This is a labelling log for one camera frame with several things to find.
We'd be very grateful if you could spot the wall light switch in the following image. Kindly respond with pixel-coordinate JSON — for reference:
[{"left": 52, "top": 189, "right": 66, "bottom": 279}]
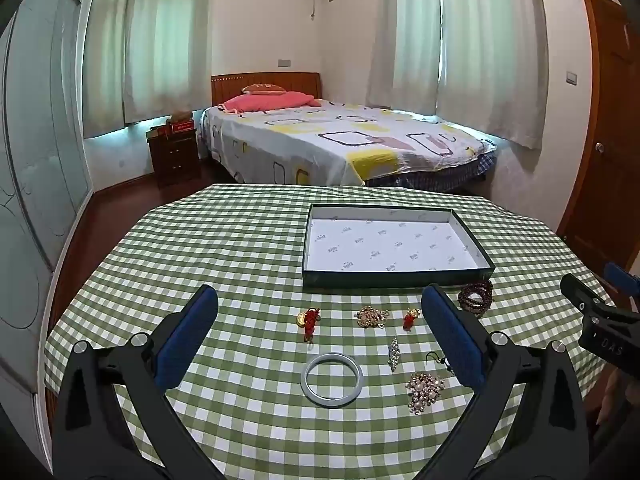
[{"left": 566, "top": 72, "right": 577, "bottom": 86}]

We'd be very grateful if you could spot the pale jade bangle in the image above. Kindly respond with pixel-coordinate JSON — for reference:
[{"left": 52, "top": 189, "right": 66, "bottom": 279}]
[{"left": 299, "top": 352, "right": 364, "bottom": 408}]

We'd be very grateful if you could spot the dark red bead bracelet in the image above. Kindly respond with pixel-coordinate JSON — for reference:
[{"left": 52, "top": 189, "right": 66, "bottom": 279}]
[{"left": 456, "top": 279, "right": 495, "bottom": 319}]

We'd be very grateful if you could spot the dark wooden nightstand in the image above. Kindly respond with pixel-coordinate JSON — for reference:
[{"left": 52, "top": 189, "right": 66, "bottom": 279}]
[{"left": 145, "top": 128, "right": 201, "bottom": 188}]

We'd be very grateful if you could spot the right window curtain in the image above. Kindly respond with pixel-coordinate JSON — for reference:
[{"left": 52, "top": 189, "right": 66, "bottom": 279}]
[{"left": 366, "top": 0, "right": 548, "bottom": 150}]

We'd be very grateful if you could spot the pearl cluster brooch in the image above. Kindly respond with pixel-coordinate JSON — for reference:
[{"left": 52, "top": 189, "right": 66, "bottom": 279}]
[{"left": 406, "top": 373, "right": 445, "bottom": 415}]

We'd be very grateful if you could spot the silver crystal brooch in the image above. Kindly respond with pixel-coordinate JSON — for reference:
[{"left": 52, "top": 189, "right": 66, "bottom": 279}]
[{"left": 387, "top": 337, "right": 400, "bottom": 372}]

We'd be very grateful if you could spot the wooden headboard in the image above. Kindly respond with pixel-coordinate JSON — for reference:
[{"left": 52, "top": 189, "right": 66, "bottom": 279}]
[{"left": 210, "top": 72, "right": 322, "bottom": 106}]

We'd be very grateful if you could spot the gold chain pile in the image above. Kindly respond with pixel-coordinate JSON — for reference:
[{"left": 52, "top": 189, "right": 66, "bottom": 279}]
[{"left": 354, "top": 304, "right": 391, "bottom": 330}]

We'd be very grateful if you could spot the bed with patterned sheet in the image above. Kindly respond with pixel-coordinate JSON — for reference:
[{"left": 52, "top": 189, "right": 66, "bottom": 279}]
[{"left": 201, "top": 100, "right": 497, "bottom": 192}]

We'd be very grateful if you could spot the glass wardrobe door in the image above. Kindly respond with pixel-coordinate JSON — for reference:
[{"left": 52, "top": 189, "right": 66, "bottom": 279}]
[{"left": 0, "top": 0, "right": 94, "bottom": 411}]

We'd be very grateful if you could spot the window curtain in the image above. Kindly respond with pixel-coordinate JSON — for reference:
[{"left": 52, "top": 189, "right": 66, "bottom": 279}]
[
  {"left": 366, "top": 0, "right": 548, "bottom": 150},
  {"left": 82, "top": 0, "right": 213, "bottom": 139}
]

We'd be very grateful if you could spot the left window curtain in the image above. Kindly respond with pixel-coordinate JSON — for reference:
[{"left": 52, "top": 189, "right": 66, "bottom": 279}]
[{"left": 82, "top": 0, "right": 213, "bottom": 139}]

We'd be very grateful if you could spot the small red knot gold charm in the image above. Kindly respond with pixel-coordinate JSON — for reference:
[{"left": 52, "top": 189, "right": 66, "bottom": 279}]
[{"left": 402, "top": 309, "right": 420, "bottom": 332}]

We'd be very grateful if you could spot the green jewelry box tray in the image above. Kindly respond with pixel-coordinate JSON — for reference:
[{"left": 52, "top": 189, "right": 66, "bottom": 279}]
[{"left": 302, "top": 204, "right": 496, "bottom": 289}]

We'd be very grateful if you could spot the orange patterned cushion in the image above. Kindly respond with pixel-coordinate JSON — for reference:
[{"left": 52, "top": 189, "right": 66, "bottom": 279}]
[{"left": 242, "top": 82, "right": 286, "bottom": 96}]

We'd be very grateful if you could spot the red box on nightstand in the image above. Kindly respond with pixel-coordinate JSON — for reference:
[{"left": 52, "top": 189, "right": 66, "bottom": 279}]
[{"left": 169, "top": 119, "right": 195, "bottom": 133}]

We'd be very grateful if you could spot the brown wooden door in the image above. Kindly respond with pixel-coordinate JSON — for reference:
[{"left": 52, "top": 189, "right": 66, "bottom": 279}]
[{"left": 558, "top": 0, "right": 639, "bottom": 276}]

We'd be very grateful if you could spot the red tassel gold charm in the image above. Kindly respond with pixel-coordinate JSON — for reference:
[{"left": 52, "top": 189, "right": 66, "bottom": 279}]
[{"left": 296, "top": 308, "right": 321, "bottom": 342}]

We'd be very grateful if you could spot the pink pillow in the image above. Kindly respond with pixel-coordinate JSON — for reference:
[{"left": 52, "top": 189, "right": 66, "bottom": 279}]
[{"left": 217, "top": 91, "right": 320, "bottom": 114}]

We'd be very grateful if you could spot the black cord pendant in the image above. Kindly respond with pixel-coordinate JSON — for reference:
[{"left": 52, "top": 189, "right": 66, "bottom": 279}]
[{"left": 425, "top": 351, "right": 452, "bottom": 374}]

